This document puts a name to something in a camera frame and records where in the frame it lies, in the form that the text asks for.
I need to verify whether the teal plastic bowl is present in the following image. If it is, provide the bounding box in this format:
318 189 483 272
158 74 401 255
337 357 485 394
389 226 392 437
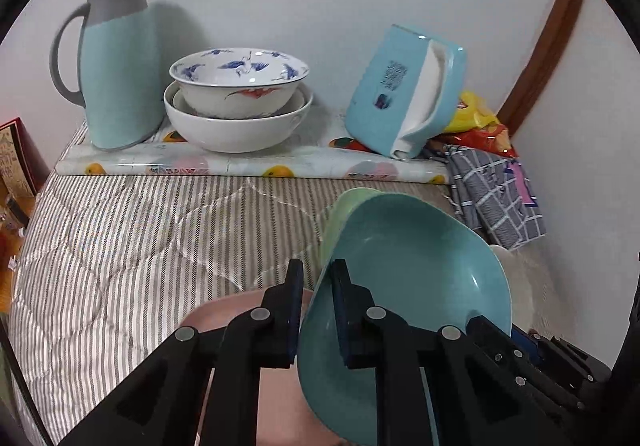
297 192 512 445

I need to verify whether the striped quilted cloth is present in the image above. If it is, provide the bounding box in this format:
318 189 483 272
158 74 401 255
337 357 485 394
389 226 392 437
6 121 482 446

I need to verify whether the grey checkered cloth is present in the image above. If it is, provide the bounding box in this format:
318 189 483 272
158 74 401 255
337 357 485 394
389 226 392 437
444 145 547 251

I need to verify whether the light green plastic bowl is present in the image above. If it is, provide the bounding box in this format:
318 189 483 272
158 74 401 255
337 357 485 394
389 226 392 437
319 187 382 268

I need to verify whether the large white ceramic bowl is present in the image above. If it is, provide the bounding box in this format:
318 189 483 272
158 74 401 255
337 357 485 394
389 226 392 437
164 82 314 154

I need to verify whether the yellow red snack bag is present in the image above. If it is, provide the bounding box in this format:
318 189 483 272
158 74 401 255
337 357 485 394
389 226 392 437
436 91 518 158

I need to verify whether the fruit patterned plastic mat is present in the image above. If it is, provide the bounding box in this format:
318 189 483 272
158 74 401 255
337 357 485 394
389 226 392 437
54 106 450 185

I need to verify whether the light blue tissue box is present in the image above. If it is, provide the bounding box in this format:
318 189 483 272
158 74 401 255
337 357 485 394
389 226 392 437
345 24 468 161

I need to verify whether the blue patterned porcelain bowl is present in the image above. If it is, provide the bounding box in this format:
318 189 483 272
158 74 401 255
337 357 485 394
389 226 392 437
169 47 309 119

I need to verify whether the light blue thermos jug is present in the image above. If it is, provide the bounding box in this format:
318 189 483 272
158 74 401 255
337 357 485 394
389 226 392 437
49 0 165 151

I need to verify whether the brown wooden door frame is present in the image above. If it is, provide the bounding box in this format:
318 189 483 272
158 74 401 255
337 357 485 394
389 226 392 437
498 0 584 135

